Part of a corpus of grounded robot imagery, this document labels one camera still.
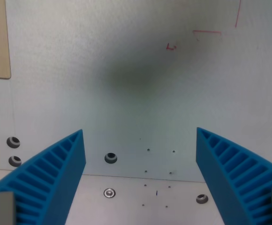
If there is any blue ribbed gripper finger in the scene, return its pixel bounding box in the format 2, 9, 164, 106
0, 129, 87, 225
196, 127, 272, 225

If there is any silver hex socket screw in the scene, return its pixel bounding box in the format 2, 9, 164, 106
103, 187, 116, 199

